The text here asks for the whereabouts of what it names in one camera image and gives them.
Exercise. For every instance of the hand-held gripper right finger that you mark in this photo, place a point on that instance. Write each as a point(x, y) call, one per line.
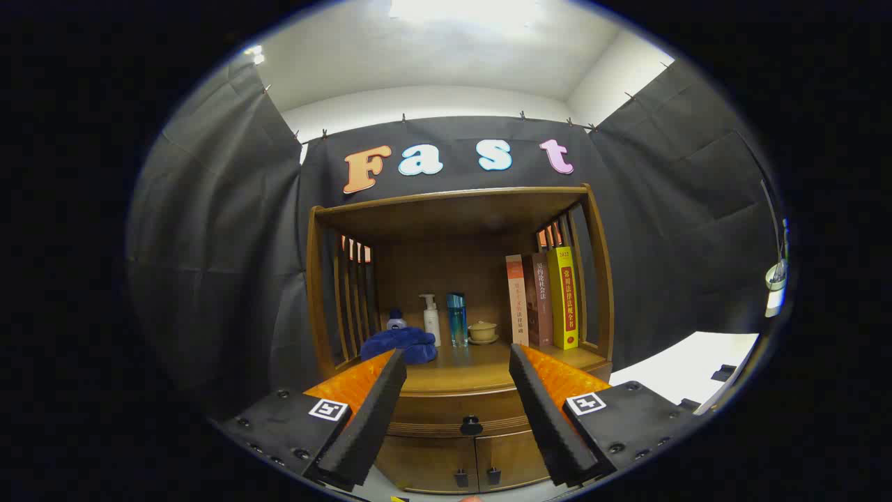
point(547, 425)

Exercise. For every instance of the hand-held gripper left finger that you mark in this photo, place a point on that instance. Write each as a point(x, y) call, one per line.
point(369, 425)

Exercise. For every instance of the wooden cabinet door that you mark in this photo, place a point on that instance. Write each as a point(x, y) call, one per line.
point(516, 460)
point(425, 464)

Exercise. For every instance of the wooden countertop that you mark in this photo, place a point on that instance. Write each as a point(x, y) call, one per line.
point(460, 369)

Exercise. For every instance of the wooden cabinet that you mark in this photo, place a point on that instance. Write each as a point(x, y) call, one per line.
point(446, 268)

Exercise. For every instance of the blue folded towel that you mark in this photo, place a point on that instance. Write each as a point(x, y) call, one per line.
point(404, 343)

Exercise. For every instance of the small white blue-capped bottle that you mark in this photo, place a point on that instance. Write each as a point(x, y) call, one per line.
point(396, 322)

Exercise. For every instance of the beige lidded cup with saucer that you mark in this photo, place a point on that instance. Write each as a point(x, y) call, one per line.
point(482, 330)

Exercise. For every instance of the white pump bottle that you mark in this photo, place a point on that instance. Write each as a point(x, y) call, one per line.
point(432, 324)

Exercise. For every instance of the brown book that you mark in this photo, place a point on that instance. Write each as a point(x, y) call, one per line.
point(540, 300)

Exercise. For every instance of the yellow book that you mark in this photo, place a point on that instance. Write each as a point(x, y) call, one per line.
point(563, 300)

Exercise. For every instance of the orange and white book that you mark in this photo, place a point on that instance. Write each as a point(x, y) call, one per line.
point(517, 300)

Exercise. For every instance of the tall blue bottle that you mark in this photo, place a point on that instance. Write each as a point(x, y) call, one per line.
point(458, 324)

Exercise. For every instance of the white table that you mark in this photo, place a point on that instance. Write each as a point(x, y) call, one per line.
point(683, 362)

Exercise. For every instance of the small black object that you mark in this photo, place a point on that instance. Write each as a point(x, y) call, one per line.
point(724, 373)

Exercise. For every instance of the black backdrop cloth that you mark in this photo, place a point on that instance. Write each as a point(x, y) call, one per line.
point(209, 244)

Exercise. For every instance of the white bowl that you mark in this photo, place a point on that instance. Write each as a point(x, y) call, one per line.
point(775, 277)

